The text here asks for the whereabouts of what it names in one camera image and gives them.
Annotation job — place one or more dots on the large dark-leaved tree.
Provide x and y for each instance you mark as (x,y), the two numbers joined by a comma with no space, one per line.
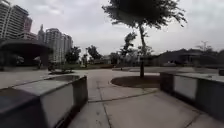
(143,13)

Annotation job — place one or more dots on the slender small tree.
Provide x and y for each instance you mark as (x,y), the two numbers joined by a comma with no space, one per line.
(127,46)

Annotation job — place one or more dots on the low dark-roofed building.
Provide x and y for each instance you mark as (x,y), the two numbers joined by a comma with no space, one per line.
(186,56)

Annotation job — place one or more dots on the round brown soil tree bed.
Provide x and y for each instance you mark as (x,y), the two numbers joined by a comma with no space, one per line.
(133,81)

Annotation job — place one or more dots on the pale high-rise building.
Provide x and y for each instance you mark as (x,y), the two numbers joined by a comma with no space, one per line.
(58,41)

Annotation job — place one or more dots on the low dark stone planter wall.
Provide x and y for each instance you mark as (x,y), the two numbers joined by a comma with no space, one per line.
(50,100)
(196,88)

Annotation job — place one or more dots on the row of distant trees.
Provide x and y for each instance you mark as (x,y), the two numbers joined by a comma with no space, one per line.
(83,55)

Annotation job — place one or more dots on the tall grey tower building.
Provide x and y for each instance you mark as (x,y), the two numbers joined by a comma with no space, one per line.
(11,20)

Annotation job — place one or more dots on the grey concrete paved plaza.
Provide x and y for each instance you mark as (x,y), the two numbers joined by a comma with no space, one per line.
(133,106)

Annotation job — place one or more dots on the dark round-roofed pavilion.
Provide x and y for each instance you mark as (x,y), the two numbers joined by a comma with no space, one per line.
(25,50)

